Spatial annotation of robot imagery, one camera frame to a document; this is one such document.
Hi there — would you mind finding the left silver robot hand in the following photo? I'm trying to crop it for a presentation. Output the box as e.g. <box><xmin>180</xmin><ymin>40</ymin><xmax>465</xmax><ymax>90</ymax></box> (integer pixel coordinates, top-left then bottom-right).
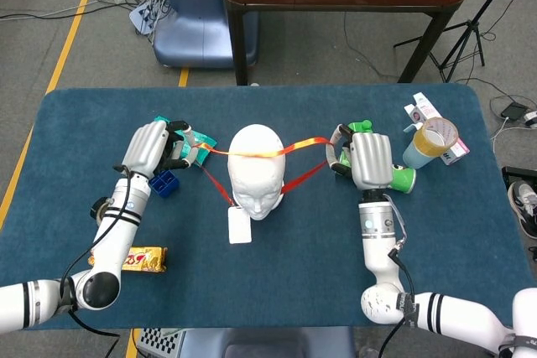
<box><xmin>121</xmin><ymin>119</ymin><xmax>202</xmax><ymax>179</ymax></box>

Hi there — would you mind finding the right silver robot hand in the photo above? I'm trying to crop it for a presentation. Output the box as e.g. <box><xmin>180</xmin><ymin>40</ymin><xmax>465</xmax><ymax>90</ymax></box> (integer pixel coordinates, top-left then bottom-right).
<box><xmin>326</xmin><ymin>123</ymin><xmax>394</xmax><ymax>191</ymax></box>

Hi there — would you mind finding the round brown jar black lid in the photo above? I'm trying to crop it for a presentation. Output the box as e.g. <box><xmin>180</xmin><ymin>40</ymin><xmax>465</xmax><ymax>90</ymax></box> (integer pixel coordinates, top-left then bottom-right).
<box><xmin>91</xmin><ymin>197</ymin><xmax>114</xmax><ymax>225</ymax></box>

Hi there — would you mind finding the gold yellow biscuit packet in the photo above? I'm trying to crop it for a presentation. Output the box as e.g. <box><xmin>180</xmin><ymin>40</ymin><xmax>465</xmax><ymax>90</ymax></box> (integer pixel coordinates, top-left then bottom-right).
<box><xmin>86</xmin><ymin>246</ymin><xmax>169</xmax><ymax>274</ymax></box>

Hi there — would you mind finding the orange lanyard with white badge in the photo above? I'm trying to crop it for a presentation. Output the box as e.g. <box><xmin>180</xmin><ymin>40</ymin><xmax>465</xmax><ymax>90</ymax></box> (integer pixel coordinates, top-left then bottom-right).
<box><xmin>190</xmin><ymin>136</ymin><xmax>336</xmax><ymax>245</ymax></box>

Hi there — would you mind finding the white foam mannequin head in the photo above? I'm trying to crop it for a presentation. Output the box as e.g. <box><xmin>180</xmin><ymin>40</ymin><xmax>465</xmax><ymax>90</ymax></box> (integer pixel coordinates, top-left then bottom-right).
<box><xmin>227</xmin><ymin>123</ymin><xmax>287</xmax><ymax>221</ymax></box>

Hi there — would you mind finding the green toy building block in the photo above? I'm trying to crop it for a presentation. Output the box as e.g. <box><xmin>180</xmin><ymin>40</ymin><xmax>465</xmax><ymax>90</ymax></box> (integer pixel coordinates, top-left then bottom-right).
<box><xmin>346</xmin><ymin>119</ymin><xmax>374</xmax><ymax>135</ymax></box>

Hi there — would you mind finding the green chips can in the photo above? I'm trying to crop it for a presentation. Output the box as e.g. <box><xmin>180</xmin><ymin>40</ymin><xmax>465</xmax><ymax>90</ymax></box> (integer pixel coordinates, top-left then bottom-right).
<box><xmin>335</xmin><ymin>150</ymin><xmax>418</xmax><ymax>195</ymax></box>

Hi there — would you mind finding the blue plastic grid box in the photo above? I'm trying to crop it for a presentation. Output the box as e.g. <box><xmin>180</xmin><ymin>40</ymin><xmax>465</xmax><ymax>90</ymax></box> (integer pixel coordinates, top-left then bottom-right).
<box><xmin>149</xmin><ymin>170</ymin><xmax>180</xmax><ymax>199</ymax></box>

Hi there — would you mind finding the light blue cup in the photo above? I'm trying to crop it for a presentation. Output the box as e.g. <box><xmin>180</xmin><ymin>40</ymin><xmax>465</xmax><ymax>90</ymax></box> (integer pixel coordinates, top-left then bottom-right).
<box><xmin>402</xmin><ymin>129</ymin><xmax>441</xmax><ymax>170</ymax></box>

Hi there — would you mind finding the dark blue table mat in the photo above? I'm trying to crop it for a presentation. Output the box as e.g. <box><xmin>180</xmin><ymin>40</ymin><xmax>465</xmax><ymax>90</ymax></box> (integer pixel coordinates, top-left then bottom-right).
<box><xmin>0</xmin><ymin>83</ymin><xmax>515</xmax><ymax>331</ymax></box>

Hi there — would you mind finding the brown packing tape roll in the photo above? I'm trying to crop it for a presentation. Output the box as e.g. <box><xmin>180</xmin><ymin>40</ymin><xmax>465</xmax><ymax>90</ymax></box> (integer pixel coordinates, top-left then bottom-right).
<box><xmin>413</xmin><ymin>117</ymin><xmax>461</xmax><ymax>153</ymax></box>

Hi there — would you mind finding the teal wet wipes pack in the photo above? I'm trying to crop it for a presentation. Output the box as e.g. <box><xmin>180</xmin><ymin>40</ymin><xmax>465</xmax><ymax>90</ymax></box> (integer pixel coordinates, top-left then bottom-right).
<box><xmin>151</xmin><ymin>116</ymin><xmax>218</xmax><ymax>166</ymax></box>

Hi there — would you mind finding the white pink carton box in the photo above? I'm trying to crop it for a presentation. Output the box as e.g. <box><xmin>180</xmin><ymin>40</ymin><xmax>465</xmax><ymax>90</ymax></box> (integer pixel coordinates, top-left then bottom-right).
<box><xmin>403</xmin><ymin>92</ymin><xmax>471</xmax><ymax>166</ymax></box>

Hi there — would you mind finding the blue grey machine base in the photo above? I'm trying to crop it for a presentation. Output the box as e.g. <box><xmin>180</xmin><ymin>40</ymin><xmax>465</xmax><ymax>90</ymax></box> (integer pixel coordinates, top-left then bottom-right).
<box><xmin>153</xmin><ymin>0</ymin><xmax>258</xmax><ymax>70</ymax></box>

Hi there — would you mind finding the white power strip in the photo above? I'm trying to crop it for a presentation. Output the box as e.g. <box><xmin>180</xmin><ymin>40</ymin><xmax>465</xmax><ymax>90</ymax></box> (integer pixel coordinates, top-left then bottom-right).
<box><xmin>128</xmin><ymin>0</ymin><xmax>169</xmax><ymax>36</ymax></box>

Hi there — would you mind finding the black crate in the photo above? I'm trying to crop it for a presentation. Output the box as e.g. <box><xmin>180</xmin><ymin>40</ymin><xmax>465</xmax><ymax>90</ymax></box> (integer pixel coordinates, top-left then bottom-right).
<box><xmin>501</xmin><ymin>166</ymin><xmax>537</xmax><ymax>185</ymax></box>

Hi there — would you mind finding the black phone on charger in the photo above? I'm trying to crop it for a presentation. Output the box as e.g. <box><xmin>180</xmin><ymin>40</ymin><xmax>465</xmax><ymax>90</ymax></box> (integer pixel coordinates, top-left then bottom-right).
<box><xmin>501</xmin><ymin>102</ymin><xmax>529</xmax><ymax>121</ymax></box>

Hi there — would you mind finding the grey black sneaker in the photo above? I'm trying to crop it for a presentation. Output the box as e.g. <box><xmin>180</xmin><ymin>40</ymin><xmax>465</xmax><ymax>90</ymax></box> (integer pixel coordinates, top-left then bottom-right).
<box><xmin>506</xmin><ymin>180</ymin><xmax>537</xmax><ymax>240</ymax></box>

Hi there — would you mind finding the black white checkerboard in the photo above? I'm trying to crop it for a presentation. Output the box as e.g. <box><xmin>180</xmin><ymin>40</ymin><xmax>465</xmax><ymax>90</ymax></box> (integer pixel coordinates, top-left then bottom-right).
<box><xmin>136</xmin><ymin>327</ymin><xmax>185</xmax><ymax>358</ymax></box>

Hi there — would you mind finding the grey blue robot torso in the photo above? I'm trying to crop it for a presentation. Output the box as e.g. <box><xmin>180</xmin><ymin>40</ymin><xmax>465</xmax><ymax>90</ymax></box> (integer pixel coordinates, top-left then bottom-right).
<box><xmin>180</xmin><ymin>326</ymin><xmax>357</xmax><ymax>358</ymax></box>

